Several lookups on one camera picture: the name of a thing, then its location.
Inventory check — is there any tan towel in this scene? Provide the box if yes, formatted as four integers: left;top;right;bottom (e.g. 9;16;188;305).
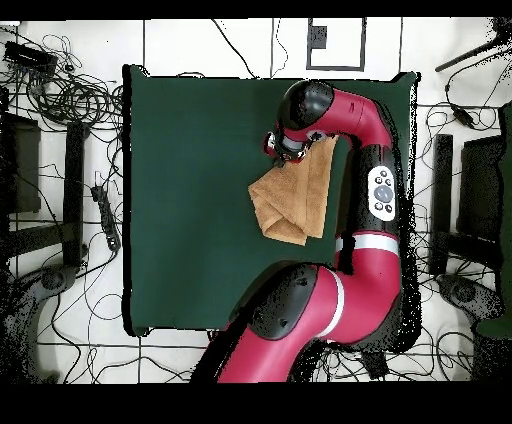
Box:
247;134;339;247

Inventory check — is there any black flat panel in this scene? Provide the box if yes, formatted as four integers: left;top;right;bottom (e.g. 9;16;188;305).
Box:
0;113;42;215
456;135;506;241

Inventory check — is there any dark green table cloth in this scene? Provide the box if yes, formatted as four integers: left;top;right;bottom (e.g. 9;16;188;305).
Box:
121;63;422;337

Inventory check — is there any black power adapter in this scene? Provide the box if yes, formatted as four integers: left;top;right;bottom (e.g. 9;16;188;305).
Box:
451;106;477;129

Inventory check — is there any black power strip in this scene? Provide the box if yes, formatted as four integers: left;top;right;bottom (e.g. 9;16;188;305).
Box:
90;184;122;253
359;351;390;380

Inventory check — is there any black rod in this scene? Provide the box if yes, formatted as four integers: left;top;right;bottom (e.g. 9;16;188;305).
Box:
434;38;501;73

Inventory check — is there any black stand crossbar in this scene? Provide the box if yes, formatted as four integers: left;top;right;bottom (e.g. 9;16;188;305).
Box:
7;222;67;257
449;230;501;269

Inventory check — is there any grey stand base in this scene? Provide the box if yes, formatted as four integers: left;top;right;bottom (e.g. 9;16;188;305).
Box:
436;273;506;321
0;263;79;385

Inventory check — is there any black electronics box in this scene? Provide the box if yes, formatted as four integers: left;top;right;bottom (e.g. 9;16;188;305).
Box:
3;40;59;75

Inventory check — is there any tangle of black cables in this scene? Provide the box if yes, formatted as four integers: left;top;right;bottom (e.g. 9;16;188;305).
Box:
7;33;124;131

